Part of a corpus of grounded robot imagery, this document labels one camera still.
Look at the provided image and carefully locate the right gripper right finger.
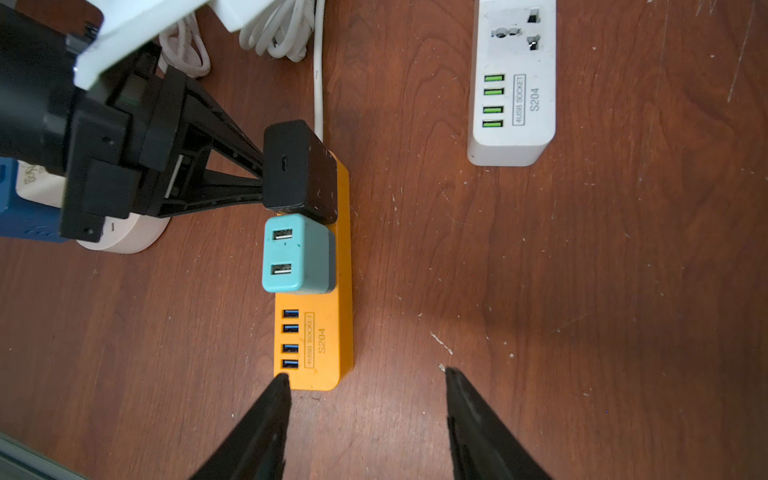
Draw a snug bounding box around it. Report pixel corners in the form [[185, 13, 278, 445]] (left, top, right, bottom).
[[445, 367, 550, 479]]

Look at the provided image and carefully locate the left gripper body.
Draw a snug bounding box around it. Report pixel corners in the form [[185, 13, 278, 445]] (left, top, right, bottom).
[[59, 67, 210, 242]]

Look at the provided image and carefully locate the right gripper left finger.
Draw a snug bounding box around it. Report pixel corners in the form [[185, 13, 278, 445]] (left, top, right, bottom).
[[191, 373, 291, 479]]

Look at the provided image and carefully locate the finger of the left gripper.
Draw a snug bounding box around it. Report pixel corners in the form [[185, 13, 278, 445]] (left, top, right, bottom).
[[180, 79, 264, 178], [161, 170, 263, 218]]

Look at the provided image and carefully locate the black charger plug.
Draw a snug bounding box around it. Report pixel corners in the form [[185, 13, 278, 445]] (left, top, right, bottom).
[[263, 120, 338, 225]]

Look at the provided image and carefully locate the orange power strip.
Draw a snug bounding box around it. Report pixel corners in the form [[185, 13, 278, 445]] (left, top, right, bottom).
[[274, 163, 355, 392]]

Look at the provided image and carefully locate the white power strip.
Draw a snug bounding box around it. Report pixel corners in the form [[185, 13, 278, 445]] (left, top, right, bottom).
[[467, 0, 557, 167]]

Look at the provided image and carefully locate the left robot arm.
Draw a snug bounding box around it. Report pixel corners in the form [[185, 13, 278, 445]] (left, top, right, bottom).
[[1, 7, 287, 242]]

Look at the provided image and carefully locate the round white socket base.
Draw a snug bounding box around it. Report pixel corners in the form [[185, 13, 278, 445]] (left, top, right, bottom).
[[16, 161, 170, 255]]

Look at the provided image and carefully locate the teal USB charger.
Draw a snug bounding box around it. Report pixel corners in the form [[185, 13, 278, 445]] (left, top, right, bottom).
[[262, 213, 336, 295]]

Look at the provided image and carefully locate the blue cube adapter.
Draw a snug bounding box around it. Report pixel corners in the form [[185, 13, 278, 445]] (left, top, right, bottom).
[[0, 158, 66, 243]]

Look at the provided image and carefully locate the round socket white cable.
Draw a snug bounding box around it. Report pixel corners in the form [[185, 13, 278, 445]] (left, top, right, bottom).
[[157, 11, 212, 79]]

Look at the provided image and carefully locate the orange strip white cable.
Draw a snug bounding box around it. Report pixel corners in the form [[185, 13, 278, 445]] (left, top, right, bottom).
[[238, 0, 326, 143]]

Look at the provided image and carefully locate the aluminium mounting rail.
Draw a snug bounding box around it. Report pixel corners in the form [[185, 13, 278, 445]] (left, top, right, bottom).
[[1, 433, 86, 480]]

